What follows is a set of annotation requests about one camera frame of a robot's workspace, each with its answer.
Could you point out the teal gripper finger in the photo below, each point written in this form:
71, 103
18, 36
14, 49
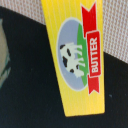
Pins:
5, 62

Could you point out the woven beige placemat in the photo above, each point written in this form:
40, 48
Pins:
115, 22

